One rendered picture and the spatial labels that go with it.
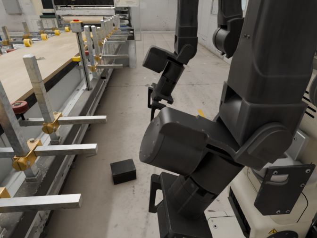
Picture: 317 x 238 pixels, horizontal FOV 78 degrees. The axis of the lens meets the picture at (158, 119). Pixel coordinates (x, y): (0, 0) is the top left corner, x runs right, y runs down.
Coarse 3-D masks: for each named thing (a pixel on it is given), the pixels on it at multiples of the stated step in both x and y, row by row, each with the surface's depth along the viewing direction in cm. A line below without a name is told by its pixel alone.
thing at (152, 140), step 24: (168, 120) 20; (192, 120) 22; (216, 120) 26; (144, 144) 24; (168, 144) 21; (192, 144) 22; (216, 144) 21; (264, 144) 19; (288, 144) 19; (168, 168) 22; (192, 168) 22
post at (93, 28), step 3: (93, 27) 188; (93, 30) 189; (93, 33) 190; (96, 33) 193; (93, 36) 192; (96, 36) 193; (93, 39) 193; (96, 39) 193; (96, 42) 195; (96, 45) 196; (96, 48) 197; (96, 51) 199; (99, 51) 202; (96, 54) 200; (99, 54) 202; (99, 63) 205
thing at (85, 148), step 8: (80, 144) 82; (88, 144) 82; (96, 144) 82; (0, 152) 78; (8, 152) 78; (40, 152) 79; (48, 152) 79; (56, 152) 80; (64, 152) 80; (72, 152) 80; (80, 152) 80; (88, 152) 81; (96, 152) 81
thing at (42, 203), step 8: (0, 200) 59; (8, 200) 59; (16, 200) 59; (24, 200) 59; (32, 200) 59; (40, 200) 59; (48, 200) 59; (56, 200) 59; (64, 200) 59; (72, 200) 59; (80, 200) 60; (0, 208) 58; (8, 208) 58; (16, 208) 58; (24, 208) 58; (32, 208) 58; (40, 208) 59; (48, 208) 59; (56, 208) 59; (64, 208) 60; (72, 208) 60
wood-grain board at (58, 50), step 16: (64, 32) 341; (32, 48) 219; (48, 48) 219; (64, 48) 219; (0, 64) 161; (16, 64) 161; (48, 64) 161; (64, 64) 163; (0, 80) 127; (16, 80) 127; (16, 96) 105
